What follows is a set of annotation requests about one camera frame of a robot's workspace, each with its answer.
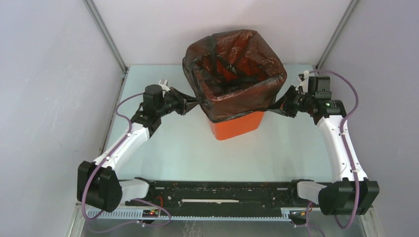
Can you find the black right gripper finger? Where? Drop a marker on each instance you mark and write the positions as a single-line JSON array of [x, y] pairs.
[[282, 103], [280, 111]]

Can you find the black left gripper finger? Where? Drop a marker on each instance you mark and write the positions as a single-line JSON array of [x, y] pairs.
[[188, 106], [184, 98]]

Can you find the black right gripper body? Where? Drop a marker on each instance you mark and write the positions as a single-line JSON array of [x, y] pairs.
[[295, 101]]

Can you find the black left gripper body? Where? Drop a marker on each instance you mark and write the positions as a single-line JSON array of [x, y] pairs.
[[174, 103]]

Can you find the orange plastic trash bin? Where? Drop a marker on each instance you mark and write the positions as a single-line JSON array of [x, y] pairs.
[[236, 127]]

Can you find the black plastic trash bag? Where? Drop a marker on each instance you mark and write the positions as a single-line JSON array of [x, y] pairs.
[[233, 74]]

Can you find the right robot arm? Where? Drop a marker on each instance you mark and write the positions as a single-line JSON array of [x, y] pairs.
[[351, 191]]

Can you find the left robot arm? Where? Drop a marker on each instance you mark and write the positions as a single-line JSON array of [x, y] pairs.
[[98, 184]]

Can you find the small electronics board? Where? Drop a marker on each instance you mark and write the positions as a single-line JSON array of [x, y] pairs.
[[150, 214]]

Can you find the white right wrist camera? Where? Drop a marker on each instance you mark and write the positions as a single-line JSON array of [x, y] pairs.
[[307, 83]]

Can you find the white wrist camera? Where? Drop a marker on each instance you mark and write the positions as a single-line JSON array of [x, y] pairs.
[[307, 83], [164, 84]]

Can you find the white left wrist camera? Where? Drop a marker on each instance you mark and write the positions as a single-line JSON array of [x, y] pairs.
[[164, 84]]

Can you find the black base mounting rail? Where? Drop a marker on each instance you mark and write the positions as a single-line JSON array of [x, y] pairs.
[[225, 199]]

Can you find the right aluminium corner post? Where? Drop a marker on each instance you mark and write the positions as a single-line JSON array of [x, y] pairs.
[[351, 7]]

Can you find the aluminium corner post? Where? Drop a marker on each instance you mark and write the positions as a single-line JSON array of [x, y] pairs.
[[97, 18], [351, 7]]

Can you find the grey slotted cable duct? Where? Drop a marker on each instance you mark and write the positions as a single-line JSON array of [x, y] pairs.
[[136, 214]]

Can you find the left aluminium corner post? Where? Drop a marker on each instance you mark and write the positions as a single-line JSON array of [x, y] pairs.
[[97, 18]]

